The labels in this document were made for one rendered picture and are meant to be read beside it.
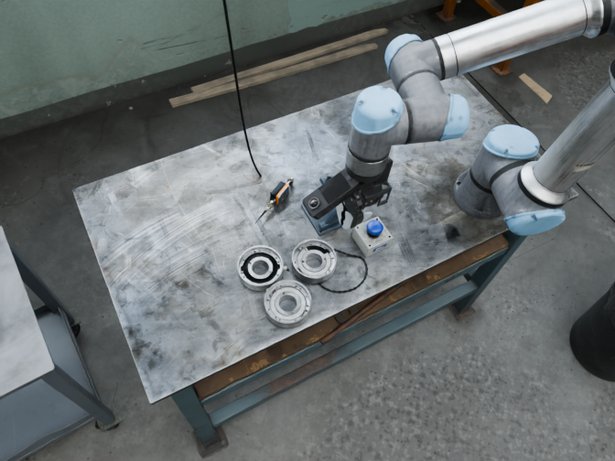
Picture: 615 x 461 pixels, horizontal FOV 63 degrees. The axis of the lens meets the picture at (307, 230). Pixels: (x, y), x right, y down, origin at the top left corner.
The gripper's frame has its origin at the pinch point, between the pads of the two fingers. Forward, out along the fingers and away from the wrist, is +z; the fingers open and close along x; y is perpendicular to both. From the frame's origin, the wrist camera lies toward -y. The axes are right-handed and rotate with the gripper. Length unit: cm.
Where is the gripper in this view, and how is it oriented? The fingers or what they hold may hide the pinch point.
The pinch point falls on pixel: (342, 226)
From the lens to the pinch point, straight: 108.7
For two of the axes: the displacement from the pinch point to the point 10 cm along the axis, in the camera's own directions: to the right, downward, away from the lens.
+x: -4.7, -7.6, 4.5
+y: 8.8, -3.8, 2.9
